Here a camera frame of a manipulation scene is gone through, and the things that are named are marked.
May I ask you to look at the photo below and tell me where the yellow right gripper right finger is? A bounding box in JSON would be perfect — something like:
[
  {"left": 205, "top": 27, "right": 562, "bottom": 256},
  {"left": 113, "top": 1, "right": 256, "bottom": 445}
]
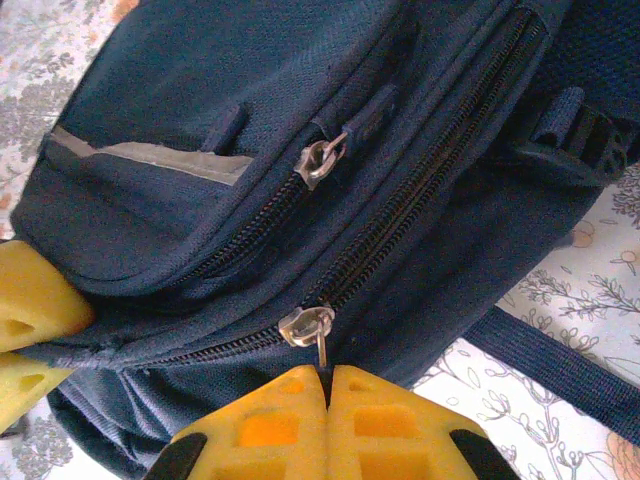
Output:
[{"left": 327, "top": 365, "right": 522, "bottom": 480}]

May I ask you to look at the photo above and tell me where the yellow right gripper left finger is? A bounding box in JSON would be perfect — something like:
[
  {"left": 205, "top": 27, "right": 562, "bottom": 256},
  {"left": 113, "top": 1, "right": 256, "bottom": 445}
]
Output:
[{"left": 143, "top": 364, "right": 330, "bottom": 480}]

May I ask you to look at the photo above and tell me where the navy blue backpack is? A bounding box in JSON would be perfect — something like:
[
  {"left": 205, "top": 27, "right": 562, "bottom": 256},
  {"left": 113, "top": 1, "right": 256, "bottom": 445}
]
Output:
[{"left": 9, "top": 0, "right": 640, "bottom": 480}]

